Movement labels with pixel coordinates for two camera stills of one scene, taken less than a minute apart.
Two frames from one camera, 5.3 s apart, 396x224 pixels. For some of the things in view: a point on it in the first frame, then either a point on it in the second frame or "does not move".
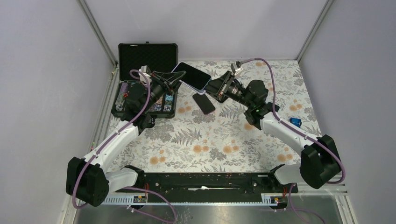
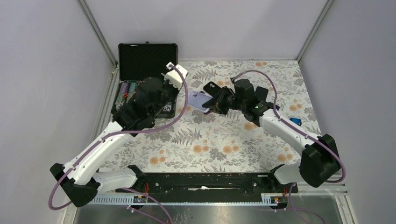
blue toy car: [296, 121] does not move
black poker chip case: [158, 57] does not move
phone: [197, 84] -> [196, 99]
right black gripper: [219, 87] -> [218, 102]
